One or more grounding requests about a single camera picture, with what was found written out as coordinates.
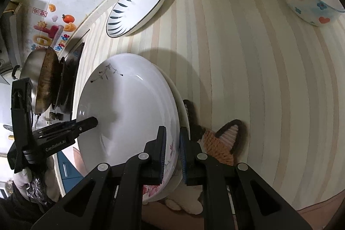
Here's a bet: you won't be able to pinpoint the plain white plate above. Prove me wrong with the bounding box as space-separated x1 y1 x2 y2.
149 61 191 202

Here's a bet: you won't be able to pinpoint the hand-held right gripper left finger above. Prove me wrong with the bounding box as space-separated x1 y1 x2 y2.
31 126 168 230

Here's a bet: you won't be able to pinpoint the black gas stove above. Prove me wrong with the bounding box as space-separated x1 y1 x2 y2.
51 43 85 123

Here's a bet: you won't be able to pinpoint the person's left hand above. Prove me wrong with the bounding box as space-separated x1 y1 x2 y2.
12 157 61 203

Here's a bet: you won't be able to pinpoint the person's left forearm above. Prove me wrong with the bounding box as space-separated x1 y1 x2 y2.
0 181 50 230

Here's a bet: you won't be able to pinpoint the striped cat print tablecloth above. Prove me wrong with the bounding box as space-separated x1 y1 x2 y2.
73 0 345 230

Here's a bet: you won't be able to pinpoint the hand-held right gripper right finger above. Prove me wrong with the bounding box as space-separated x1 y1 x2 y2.
180 127 321 230

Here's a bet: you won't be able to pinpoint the steel wok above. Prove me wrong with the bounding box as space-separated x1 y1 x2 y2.
35 47 60 115

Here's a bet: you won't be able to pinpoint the colourful wall stickers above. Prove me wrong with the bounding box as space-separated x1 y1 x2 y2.
32 4 76 53

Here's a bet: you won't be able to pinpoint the steel wok lid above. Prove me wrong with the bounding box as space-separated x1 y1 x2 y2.
19 50 47 112

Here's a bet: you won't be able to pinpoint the blue kitchen cabinet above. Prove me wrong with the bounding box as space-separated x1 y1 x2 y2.
56 150 85 196

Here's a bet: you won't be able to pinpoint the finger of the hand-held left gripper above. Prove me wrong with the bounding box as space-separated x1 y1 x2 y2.
32 120 78 139
65 116 98 137

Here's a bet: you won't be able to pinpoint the large white floral plate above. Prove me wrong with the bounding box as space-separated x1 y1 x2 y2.
76 53 180 205

